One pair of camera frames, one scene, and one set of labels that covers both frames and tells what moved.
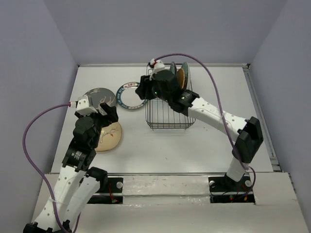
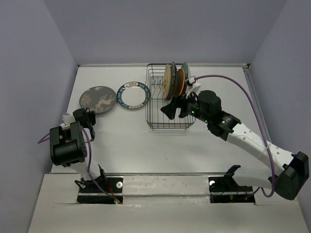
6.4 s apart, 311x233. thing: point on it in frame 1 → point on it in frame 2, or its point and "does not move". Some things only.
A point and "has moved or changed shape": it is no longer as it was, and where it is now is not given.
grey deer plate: (98, 95) does not move
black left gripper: (112, 116) → (91, 115)
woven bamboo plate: (181, 77) does not move
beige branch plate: (110, 136) has moved or changed shape
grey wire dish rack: (161, 116) does not move
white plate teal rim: (127, 96) does not move
